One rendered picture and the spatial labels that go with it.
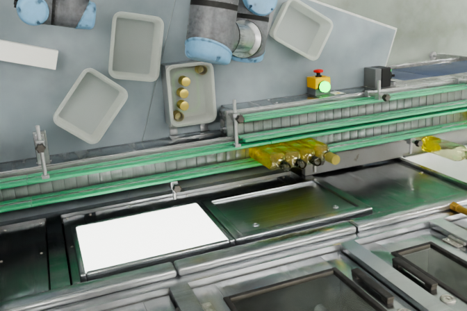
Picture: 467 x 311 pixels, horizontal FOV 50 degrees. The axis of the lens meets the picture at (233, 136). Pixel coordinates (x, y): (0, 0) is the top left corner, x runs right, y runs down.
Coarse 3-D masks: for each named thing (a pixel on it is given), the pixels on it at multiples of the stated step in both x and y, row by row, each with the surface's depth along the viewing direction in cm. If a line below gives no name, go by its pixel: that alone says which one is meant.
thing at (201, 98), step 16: (192, 64) 178; (208, 64) 180; (176, 80) 184; (192, 80) 187; (208, 80) 184; (176, 96) 186; (192, 96) 188; (208, 96) 187; (192, 112) 190; (208, 112) 189
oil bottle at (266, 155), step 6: (252, 150) 185; (258, 150) 180; (264, 150) 177; (270, 150) 177; (276, 150) 176; (252, 156) 186; (258, 156) 181; (264, 156) 176; (270, 156) 171; (276, 156) 170; (282, 156) 171; (264, 162) 176; (270, 162) 171; (276, 162) 170; (270, 168) 172; (276, 168) 171
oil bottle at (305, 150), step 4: (292, 140) 188; (296, 140) 187; (288, 144) 183; (292, 144) 182; (296, 144) 182; (300, 144) 182; (304, 144) 181; (296, 148) 178; (300, 148) 177; (304, 148) 177; (308, 148) 177; (312, 148) 177; (300, 152) 175; (304, 152) 174; (308, 152) 174; (312, 152) 175; (304, 156) 174; (304, 160) 174; (308, 164) 175
